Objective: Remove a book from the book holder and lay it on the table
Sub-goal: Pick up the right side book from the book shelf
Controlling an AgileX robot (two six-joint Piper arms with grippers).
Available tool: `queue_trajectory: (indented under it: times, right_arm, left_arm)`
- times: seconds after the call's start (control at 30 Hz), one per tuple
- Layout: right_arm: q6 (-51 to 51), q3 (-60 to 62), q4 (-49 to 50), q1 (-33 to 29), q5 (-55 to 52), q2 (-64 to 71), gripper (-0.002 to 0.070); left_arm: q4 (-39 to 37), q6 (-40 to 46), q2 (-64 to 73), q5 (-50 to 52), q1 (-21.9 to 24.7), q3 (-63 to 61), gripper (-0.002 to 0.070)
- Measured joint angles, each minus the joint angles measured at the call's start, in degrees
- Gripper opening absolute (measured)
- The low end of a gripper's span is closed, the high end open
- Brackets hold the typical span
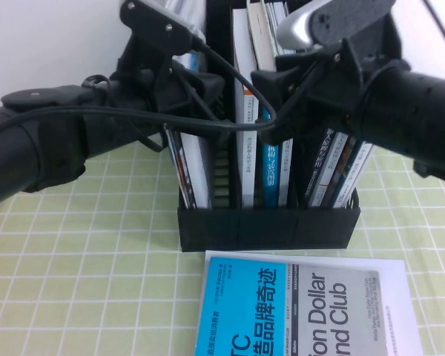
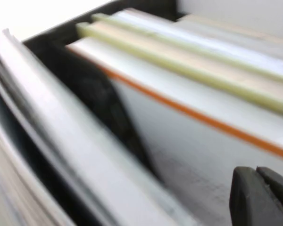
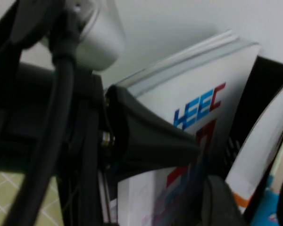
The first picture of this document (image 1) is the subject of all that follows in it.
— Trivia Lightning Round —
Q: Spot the white spine navy book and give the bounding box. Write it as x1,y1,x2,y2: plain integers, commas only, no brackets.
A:
333,140,376,208

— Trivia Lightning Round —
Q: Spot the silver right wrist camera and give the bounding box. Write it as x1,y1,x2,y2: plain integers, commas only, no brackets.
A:
275,0,398,55

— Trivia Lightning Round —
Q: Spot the black camera cable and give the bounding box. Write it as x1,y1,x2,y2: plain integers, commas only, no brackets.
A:
0,35,279,153

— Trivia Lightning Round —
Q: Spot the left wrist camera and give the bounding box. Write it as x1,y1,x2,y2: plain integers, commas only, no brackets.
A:
119,0,205,75

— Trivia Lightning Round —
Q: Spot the thin pale brochure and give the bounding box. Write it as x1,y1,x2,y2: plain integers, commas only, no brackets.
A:
165,128,191,207

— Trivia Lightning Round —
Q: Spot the dark orange cover thin book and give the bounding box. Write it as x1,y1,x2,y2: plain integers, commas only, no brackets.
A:
329,135,360,208

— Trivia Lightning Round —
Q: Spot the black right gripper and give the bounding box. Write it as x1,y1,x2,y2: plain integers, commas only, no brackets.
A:
251,40,370,144

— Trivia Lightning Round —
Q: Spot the thin white orange-banded book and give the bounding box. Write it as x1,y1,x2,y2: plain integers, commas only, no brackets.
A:
265,1,294,208

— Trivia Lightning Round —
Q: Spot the grey spine paperback book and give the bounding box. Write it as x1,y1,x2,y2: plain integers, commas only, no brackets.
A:
320,129,353,208

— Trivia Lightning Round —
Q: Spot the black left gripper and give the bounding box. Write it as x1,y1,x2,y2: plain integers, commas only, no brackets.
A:
148,61,224,123

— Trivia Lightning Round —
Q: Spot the black plastic book holder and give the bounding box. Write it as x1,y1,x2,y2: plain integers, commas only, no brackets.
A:
170,0,363,253

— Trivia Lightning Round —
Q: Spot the black spine robotics book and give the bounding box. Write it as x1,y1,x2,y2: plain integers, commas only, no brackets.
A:
302,124,348,208

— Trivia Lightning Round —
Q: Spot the blue grey Dollar Club book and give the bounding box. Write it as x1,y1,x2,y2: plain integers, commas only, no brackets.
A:
194,250,421,356

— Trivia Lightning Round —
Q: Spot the green checkered tablecloth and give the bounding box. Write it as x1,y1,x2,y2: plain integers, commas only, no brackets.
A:
0,128,445,356

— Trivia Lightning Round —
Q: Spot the blue spine hardcover book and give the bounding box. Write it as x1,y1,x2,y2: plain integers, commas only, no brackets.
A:
245,0,284,208

